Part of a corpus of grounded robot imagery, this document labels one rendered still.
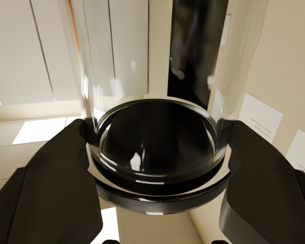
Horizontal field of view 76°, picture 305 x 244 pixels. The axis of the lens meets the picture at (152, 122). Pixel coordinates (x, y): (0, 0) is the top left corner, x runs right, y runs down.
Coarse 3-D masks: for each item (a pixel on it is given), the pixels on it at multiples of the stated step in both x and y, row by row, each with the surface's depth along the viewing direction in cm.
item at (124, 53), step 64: (64, 0) 7; (128, 0) 6; (192, 0) 6; (256, 0) 6; (128, 64) 7; (192, 64) 7; (128, 128) 8; (192, 128) 8; (128, 192) 9; (192, 192) 9
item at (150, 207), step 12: (228, 180) 10; (108, 192) 10; (216, 192) 10; (120, 204) 10; (132, 204) 9; (144, 204) 9; (156, 204) 9; (168, 204) 9; (180, 204) 9; (192, 204) 10
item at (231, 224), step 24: (240, 144) 10; (264, 144) 10; (240, 168) 8; (264, 168) 8; (288, 168) 8; (240, 192) 7; (264, 192) 7; (288, 192) 7; (240, 216) 6; (264, 216) 6; (288, 216) 6; (240, 240) 7; (264, 240) 6; (288, 240) 6
